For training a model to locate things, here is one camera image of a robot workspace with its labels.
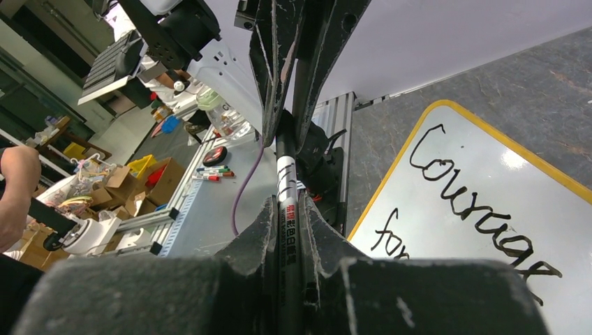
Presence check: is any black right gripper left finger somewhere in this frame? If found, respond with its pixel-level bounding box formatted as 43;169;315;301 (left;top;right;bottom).
13;196;278;334

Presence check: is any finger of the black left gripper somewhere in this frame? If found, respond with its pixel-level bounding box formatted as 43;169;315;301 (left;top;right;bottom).
292;0;371;151
249;1;304;147

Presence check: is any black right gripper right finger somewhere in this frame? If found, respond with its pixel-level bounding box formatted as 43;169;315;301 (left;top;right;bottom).
299;195;547;334

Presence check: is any white black whiteboard marker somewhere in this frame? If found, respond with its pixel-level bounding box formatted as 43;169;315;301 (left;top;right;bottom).
277;156;303;334

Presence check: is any black marker cap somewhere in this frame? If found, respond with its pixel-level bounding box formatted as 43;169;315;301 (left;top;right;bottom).
275;110;296;158

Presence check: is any yellow framed whiteboard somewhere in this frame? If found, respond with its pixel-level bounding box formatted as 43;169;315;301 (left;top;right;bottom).
348;100;591;334

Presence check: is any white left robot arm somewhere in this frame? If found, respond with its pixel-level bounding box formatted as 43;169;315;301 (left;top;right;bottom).
121;1;369;151

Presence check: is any person bare forearm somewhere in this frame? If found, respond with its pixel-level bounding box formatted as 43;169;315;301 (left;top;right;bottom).
1;146;41;253

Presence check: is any coloured markers bundle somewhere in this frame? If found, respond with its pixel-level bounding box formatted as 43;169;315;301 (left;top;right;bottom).
191;165;235;181

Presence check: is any red black round button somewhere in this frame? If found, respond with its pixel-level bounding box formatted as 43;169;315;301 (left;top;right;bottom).
202;146;228;168

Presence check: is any cardboard boxes clutter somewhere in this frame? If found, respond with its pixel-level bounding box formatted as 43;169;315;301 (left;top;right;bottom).
7;156;185;270

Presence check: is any black computer keyboard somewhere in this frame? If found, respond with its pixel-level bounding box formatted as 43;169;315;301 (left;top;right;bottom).
77;30;145;105

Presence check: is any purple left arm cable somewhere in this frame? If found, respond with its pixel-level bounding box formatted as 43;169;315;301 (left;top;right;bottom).
230;138;265;237

